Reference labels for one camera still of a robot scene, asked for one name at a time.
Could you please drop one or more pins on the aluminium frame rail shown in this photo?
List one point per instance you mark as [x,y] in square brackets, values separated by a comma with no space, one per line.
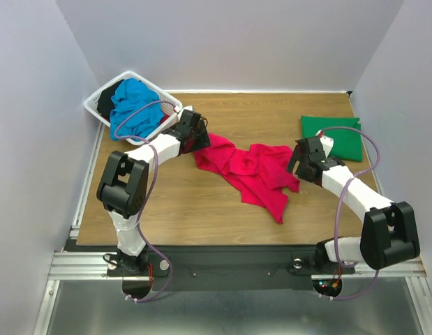
[76,262]

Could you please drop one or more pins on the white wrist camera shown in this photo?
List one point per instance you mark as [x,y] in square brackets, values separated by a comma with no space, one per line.
[326,142]
[177,109]

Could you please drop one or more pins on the folded green t shirt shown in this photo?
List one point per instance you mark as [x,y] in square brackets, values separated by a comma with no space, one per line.
[347,144]

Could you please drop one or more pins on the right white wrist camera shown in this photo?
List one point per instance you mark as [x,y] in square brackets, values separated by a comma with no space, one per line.
[326,142]

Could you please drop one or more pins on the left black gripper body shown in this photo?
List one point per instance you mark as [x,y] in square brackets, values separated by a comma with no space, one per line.
[202,128]

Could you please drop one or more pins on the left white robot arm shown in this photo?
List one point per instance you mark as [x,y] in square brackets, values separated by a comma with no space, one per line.
[124,188]

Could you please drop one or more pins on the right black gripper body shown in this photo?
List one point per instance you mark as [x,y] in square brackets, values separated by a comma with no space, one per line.
[300,159]

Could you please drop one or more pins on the black garment in basket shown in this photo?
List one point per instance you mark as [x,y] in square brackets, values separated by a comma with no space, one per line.
[105,104]

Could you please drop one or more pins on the blue t shirt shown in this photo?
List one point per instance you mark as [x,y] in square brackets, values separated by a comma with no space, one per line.
[130,96]

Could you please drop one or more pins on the red garment in basket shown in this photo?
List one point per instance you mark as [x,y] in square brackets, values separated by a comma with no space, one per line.
[165,120]

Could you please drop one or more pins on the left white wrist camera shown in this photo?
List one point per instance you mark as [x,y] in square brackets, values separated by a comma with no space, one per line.
[177,109]

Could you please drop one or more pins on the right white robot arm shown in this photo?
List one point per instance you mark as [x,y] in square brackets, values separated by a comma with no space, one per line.
[389,231]

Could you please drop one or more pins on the white plastic laundry basket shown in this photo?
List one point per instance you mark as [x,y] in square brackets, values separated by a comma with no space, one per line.
[167,102]

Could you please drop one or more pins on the pink red t shirt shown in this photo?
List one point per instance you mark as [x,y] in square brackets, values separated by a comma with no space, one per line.
[259,173]

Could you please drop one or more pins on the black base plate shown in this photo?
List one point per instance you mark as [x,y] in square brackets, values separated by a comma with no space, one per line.
[205,268]

